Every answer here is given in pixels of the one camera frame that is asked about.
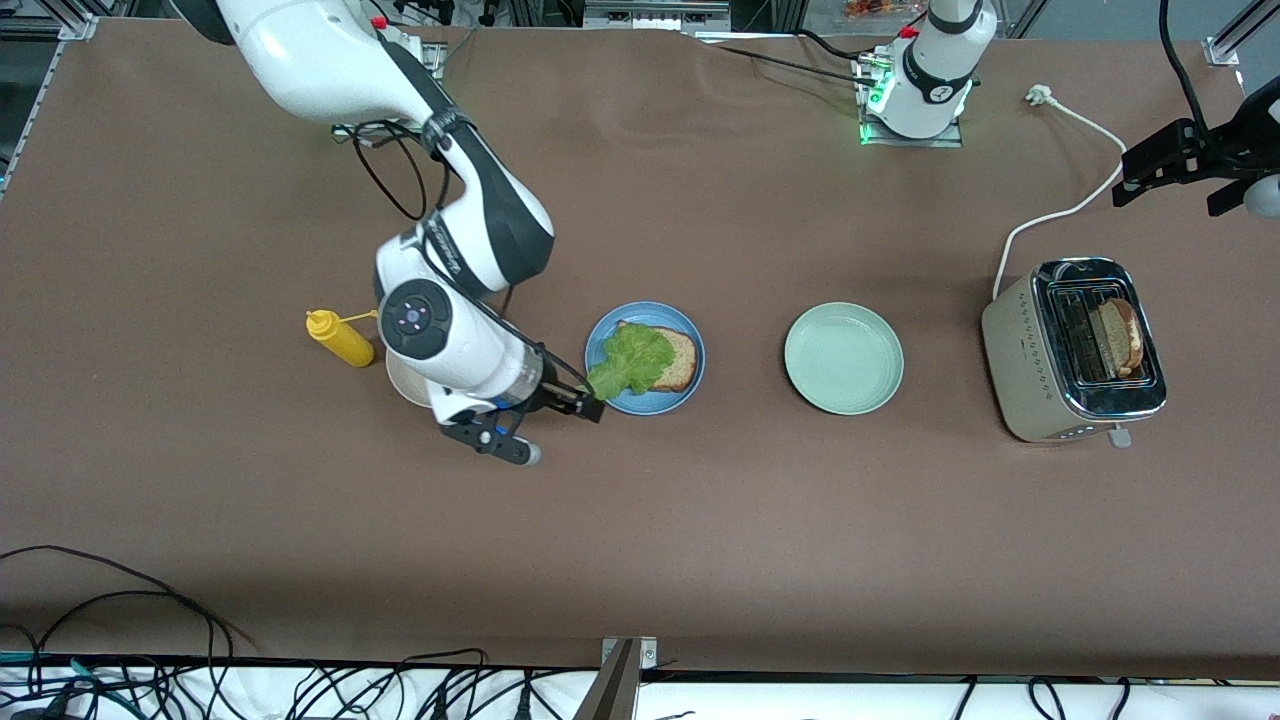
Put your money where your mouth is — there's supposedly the green lettuce leaf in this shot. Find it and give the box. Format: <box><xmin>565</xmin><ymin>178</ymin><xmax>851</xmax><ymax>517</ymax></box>
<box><xmin>585</xmin><ymin>322</ymin><xmax>677</xmax><ymax>403</ymax></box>

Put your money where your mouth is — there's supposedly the brown bread slice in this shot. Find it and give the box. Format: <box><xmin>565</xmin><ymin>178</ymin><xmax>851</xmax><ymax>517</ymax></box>
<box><xmin>1088</xmin><ymin>298</ymin><xmax>1144</xmax><ymax>379</ymax></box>
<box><xmin>617</xmin><ymin>320</ymin><xmax>698</xmax><ymax>393</ymax></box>

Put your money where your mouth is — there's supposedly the yellow mustard squeeze bottle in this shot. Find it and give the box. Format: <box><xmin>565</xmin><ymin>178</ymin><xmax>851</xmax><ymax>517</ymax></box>
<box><xmin>305</xmin><ymin>309</ymin><xmax>381</xmax><ymax>369</ymax></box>

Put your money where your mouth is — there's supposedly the blue plate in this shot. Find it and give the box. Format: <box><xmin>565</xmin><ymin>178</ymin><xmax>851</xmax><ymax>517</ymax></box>
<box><xmin>584</xmin><ymin>298</ymin><xmax>707</xmax><ymax>413</ymax></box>

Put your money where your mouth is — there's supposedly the beige plate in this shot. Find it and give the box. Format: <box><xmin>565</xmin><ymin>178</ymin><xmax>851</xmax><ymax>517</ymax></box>
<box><xmin>385</xmin><ymin>345</ymin><xmax>441</xmax><ymax>409</ymax></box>

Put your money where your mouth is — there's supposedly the green plate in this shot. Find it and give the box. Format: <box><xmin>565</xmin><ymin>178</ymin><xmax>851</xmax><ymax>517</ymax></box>
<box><xmin>783</xmin><ymin>302</ymin><xmax>906</xmax><ymax>416</ymax></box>

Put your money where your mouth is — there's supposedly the chrome and beige toaster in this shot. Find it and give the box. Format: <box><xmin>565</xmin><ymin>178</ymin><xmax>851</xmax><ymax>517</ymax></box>
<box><xmin>980</xmin><ymin>257</ymin><xmax>1168</xmax><ymax>449</ymax></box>

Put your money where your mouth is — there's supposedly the grey metal box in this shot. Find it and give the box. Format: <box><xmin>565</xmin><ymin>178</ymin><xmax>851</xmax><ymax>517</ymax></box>
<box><xmin>583</xmin><ymin>0</ymin><xmax>731</xmax><ymax>31</ymax></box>

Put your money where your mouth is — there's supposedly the aluminium frame strut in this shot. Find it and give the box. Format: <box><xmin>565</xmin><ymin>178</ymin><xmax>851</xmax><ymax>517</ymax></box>
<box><xmin>1215</xmin><ymin>0</ymin><xmax>1280</xmax><ymax>56</ymax></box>

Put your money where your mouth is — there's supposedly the white toaster power cable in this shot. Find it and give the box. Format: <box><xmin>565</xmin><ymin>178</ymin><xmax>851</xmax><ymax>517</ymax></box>
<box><xmin>992</xmin><ymin>84</ymin><xmax>1129</xmax><ymax>301</ymax></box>

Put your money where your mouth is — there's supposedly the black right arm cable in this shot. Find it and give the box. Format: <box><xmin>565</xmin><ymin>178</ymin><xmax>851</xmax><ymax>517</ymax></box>
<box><xmin>335</xmin><ymin>115</ymin><xmax>551</xmax><ymax>401</ymax></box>

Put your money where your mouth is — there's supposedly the aluminium frame profile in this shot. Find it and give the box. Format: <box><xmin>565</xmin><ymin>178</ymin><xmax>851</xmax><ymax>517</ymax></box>
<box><xmin>572</xmin><ymin>636</ymin><xmax>661</xmax><ymax>720</ymax></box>

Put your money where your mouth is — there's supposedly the black cable tangle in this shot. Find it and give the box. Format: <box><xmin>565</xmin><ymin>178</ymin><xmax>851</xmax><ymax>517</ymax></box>
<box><xmin>0</xmin><ymin>590</ymin><xmax>561</xmax><ymax>720</ymax></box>

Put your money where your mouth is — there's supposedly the thin black base cable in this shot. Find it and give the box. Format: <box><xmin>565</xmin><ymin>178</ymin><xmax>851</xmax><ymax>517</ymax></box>
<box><xmin>685</xmin><ymin>28</ymin><xmax>881</xmax><ymax>91</ymax></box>

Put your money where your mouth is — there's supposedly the long black cable loop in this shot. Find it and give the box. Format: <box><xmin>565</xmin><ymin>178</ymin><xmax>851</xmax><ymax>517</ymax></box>
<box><xmin>0</xmin><ymin>545</ymin><xmax>251</xmax><ymax>661</ymax></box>

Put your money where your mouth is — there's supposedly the aluminium side rail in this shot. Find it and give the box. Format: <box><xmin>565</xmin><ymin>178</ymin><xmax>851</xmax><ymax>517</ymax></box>
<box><xmin>0</xmin><ymin>40</ymin><xmax>53</xmax><ymax>196</ymax></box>

